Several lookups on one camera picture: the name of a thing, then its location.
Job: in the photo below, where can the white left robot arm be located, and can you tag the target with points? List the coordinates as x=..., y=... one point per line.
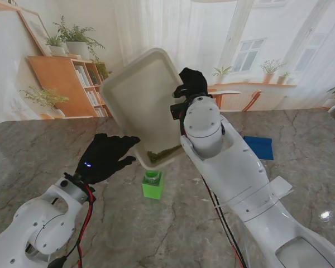
x=39, y=223

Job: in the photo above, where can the small windowsill plant orange pot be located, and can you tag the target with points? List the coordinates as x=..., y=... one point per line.
x=281, y=80

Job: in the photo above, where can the tall windowsill plant orange pot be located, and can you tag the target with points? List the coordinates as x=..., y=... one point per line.
x=268, y=76

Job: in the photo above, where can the white wooden dining table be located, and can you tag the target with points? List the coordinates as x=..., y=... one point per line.
x=226, y=92

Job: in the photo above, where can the large potted plant white pot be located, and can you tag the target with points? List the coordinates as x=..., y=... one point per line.
x=76, y=49

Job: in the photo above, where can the white square jar lid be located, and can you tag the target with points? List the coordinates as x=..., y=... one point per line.
x=282, y=187

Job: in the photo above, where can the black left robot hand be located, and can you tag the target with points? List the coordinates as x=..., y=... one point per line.
x=106, y=159

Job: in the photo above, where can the blue plastic scraper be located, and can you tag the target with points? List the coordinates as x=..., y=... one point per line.
x=259, y=148

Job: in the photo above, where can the translucent plastic baking tray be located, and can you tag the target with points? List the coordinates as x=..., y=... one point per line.
x=142, y=106

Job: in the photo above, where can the wooden bookshelf with books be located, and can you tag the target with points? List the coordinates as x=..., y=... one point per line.
x=58, y=83

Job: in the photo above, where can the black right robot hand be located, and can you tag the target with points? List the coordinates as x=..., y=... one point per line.
x=194, y=82

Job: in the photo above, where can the small potted plant white pot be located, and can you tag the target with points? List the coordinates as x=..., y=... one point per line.
x=57, y=50

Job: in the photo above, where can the leafy potted plant beside bookshelf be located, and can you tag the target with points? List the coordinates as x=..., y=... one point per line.
x=44, y=97

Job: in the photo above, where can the broad leaf windowsill plant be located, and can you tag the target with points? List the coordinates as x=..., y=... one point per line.
x=222, y=73

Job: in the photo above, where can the wooden picture frame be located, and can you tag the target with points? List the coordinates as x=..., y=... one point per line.
x=35, y=30

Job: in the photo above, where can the green square glass jar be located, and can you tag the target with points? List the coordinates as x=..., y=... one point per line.
x=152, y=187

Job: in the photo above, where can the scattered green beans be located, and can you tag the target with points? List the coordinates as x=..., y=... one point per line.
x=159, y=155

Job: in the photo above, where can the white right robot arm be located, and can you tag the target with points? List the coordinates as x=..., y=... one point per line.
x=240, y=181

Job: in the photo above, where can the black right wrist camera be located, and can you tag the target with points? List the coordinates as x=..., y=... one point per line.
x=177, y=110

